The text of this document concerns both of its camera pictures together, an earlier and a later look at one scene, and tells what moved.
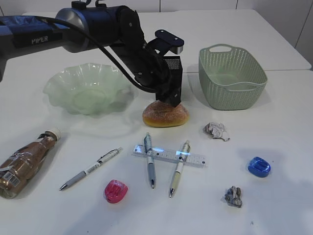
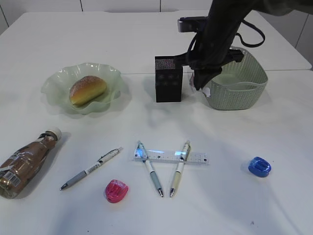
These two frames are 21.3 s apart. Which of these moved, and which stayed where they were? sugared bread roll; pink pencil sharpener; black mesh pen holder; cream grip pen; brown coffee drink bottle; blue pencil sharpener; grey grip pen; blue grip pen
Moved: sugared bread roll; blue grip pen
Stayed: cream grip pen; blue pencil sharpener; brown coffee drink bottle; pink pencil sharpener; grey grip pen; black mesh pen holder
